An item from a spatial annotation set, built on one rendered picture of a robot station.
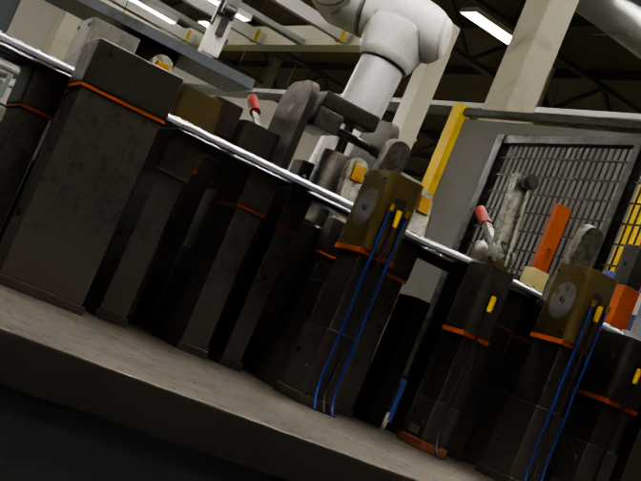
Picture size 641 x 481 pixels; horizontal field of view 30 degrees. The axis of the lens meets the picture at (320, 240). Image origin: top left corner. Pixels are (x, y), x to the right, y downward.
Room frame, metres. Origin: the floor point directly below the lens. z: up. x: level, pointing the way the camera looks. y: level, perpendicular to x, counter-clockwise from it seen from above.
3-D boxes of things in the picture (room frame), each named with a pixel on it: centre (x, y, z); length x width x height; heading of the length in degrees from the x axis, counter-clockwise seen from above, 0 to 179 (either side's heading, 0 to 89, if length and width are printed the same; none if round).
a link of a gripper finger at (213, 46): (2.06, 0.30, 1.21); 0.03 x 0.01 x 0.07; 103
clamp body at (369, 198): (1.68, -0.07, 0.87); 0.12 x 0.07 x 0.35; 24
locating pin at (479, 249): (1.97, -0.25, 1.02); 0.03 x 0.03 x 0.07
